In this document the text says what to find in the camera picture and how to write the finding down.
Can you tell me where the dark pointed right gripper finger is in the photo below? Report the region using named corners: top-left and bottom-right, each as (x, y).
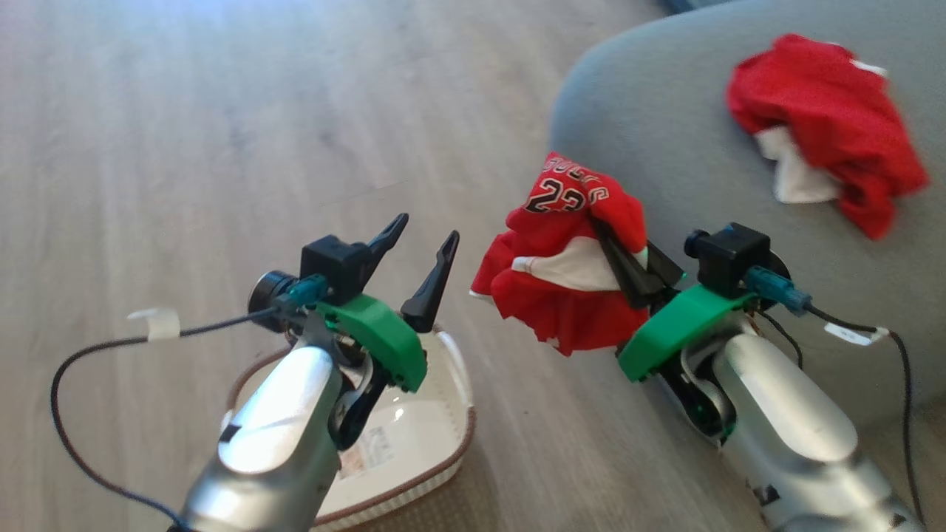
top-left (590, 216), bottom-right (657, 310)
top-left (644, 239), bottom-right (687, 290)

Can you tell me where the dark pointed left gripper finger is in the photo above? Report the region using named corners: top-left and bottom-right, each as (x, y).
top-left (401, 230), bottom-right (461, 334)
top-left (361, 213), bottom-right (410, 295)

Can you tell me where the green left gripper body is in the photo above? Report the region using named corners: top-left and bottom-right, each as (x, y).
top-left (314, 293), bottom-right (429, 394)

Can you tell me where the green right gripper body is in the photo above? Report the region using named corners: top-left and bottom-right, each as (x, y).
top-left (617, 284), bottom-right (760, 384)

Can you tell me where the red jersey with number print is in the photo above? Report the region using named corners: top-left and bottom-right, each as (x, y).
top-left (469, 152), bottom-right (651, 358)

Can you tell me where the red garment with white patch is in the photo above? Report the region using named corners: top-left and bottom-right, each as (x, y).
top-left (725, 33), bottom-right (930, 242)

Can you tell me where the grey fabric sofa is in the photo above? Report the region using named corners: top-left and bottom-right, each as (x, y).
top-left (548, 0), bottom-right (946, 444)

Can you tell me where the paper label sticker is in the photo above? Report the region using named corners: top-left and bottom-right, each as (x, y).
top-left (338, 424), bottom-right (398, 475)

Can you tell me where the white laundry basket brown rim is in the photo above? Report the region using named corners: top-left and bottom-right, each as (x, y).
top-left (220, 329), bottom-right (476, 531)

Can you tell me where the white tape tag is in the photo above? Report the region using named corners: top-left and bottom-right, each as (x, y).
top-left (126, 307), bottom-right (182, 342)
top-left (823, 322), bottom-right (889, 347)

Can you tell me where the dark grey upholstered furniture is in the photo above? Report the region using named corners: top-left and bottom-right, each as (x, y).
top-left (656, 0), bottom-right (743, 16)

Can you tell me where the teal left camera connector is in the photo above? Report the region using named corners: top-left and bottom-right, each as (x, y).
top-left (277, 274), bottom-right (329, 310)

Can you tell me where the teal camera connector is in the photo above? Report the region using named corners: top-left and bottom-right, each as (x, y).
top-left (745, 266), bottom-right (814, 316)
top-left (277, 274), bottom-right (329, 310)

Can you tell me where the teal right camera connector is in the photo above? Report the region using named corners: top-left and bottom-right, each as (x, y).
top-left (745, 266), bottom-right (814, 316)

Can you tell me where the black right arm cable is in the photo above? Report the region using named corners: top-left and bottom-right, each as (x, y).
top-left (761, 306), bottom-right (926, 527)

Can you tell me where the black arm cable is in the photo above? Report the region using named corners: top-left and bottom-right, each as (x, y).
top-left (50, 307), bottom-right (296, 532)
top-left (761, 306), bottom-right (926, 527)

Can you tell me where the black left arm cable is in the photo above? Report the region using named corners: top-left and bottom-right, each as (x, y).
top-left (50, 307), bottom-right (296, 532)

